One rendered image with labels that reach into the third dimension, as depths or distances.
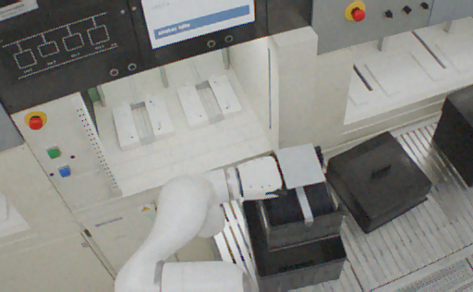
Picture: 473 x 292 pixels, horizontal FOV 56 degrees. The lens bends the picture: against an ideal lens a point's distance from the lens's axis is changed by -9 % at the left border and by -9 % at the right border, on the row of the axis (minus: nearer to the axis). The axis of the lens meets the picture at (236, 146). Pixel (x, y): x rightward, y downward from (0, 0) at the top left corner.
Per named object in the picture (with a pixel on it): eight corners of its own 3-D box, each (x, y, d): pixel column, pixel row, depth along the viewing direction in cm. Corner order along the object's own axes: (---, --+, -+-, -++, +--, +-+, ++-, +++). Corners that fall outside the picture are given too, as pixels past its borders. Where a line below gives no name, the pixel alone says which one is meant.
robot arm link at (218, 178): (231, 205, 117) (224, 168, 118) (178, 216, 116) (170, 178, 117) (229, 203, 126) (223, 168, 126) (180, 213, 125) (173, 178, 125)
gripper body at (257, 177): (232, 175, 128) (273, 166, 129) (239, 207, 122) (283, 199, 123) (230, 158, 122) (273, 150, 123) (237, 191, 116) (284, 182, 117)
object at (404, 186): (365, 235, 164) (371, 217, 153) (322, 174, 180) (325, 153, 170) (428, 199, 170) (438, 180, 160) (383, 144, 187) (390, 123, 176)
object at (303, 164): (252, 199, 153) (248, 136, 128) (314, 186, 154) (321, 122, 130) (271, 267, 138) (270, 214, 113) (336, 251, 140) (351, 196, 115)
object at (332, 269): (243, 225, 169) (240, 200, 156) (319, 209, 171) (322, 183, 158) (260, 297, 153) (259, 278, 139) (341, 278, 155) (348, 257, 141)
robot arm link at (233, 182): (224, 179, 128) (236, 176, 128) (231, 207, 122) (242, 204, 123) (222, 160, 121) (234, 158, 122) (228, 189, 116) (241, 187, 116)
